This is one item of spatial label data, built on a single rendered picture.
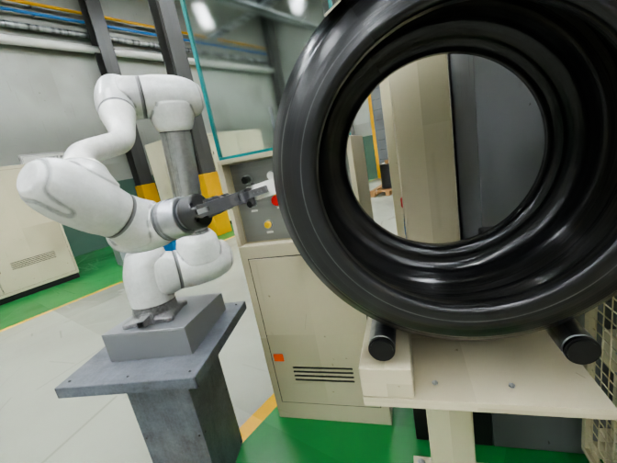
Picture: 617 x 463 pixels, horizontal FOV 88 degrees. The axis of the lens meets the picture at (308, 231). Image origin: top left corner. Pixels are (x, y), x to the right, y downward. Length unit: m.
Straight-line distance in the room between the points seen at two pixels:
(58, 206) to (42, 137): 7.87
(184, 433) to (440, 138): 1.32
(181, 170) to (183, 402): 0.84
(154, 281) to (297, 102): 0.94
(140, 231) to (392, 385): 0.57
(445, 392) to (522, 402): 0.11
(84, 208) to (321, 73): 0.47
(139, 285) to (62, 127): 7.55
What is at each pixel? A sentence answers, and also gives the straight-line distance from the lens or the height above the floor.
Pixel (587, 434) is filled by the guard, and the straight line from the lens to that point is 1.28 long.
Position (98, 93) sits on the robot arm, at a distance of 1.21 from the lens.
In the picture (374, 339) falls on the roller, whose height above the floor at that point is 0.92.
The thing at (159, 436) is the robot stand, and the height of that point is 0.31.
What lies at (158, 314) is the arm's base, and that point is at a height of 0.78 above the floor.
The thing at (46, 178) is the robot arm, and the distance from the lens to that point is 0.68.
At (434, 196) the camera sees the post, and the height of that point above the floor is 1.08.
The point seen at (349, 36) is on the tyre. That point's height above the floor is 1.37.
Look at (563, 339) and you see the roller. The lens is 0.62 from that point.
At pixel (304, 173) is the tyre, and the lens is 0.48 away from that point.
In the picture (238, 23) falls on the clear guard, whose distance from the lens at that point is 1.40.
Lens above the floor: 1.24
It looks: 14 degrees down
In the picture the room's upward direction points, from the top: 11 degrees counter-clockwise
